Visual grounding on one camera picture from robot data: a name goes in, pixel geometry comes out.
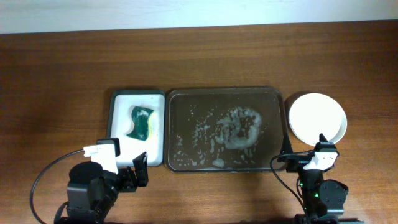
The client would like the cream white plate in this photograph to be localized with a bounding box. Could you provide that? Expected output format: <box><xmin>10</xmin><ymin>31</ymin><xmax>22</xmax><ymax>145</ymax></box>
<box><xmin>288</xmin><ymin>93</ymin><xmax>348</xmax><ymax>146</ymax></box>

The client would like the green yellow sponge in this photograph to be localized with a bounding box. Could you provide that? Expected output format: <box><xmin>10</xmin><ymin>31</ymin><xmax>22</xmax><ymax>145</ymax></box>
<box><xmin>126</xmin><ymin>106</ymin><xmax>155</xmax><ymax>141</ymax></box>

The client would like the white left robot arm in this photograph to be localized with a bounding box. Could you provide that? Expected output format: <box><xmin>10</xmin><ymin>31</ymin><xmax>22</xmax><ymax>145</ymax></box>
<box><xmin>54</xmin><ymin>152</ymin><xmax>149</xmax><ymax>224</ymax></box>

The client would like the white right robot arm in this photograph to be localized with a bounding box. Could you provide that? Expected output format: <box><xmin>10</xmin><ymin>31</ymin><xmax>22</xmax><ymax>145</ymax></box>
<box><xmin>273</xmin><ymin>134</ymin><xmax>362</xmax><ymax>224</ymax></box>

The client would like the small white black-rimmed tray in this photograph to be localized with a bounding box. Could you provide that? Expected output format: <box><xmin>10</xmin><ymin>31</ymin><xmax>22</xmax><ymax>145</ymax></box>
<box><xmin>106</xmin><ymin>89</ymin><xmax>165</xmax><ymax>167</ymax></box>

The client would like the large brown tray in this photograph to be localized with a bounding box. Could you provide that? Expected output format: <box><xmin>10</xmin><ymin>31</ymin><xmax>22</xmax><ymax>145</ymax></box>
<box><xmin>164</xmin><ymin>87</ymin><xmax>289</xmax><ymax>173</ymax></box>

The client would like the right black cable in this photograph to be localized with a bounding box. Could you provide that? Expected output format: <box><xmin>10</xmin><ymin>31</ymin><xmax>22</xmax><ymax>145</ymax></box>
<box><xmin>269</xmin><ymin>152</ymin><xmax>312</xmax><ymax>218</ymax></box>

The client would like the black cable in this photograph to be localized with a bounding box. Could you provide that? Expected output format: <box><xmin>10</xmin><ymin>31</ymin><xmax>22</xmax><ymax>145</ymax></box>
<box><xmin>269</xmin><ymin>152</ymin><xmax>312</xmax><ymax>218</ymax></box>
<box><xmin>29</xmin><ymin>149</ymin><xmax>86</xmax><ymax>224</ymax></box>

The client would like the left black cable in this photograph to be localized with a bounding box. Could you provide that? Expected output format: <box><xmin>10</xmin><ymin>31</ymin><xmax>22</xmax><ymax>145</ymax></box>
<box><xmin>29</xmin><ymin>149</ymin><xmax>86</xmax><ymax>224</ymax></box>

